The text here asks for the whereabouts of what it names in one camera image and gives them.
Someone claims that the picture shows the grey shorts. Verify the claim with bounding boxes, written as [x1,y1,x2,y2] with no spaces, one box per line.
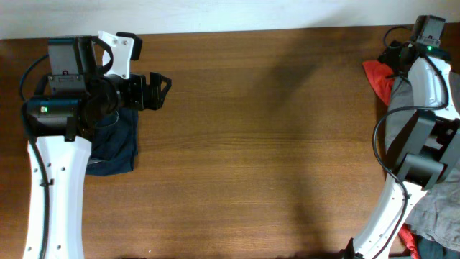
[385,78,459,252]

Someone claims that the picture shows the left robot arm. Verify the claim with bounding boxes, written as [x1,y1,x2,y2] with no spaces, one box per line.
[21,31,172,258]

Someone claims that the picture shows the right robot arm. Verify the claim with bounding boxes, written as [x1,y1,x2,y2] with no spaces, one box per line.
[341,15,459,259]

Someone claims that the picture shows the red garment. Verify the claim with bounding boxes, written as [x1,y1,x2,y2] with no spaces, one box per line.
[362,60,395,106]

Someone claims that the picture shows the dark navy folded garment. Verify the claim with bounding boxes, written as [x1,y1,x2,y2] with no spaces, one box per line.
[86,108,139,176]

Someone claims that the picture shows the black garment with white print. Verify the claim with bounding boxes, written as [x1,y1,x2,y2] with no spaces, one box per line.
[417,236,459,259]

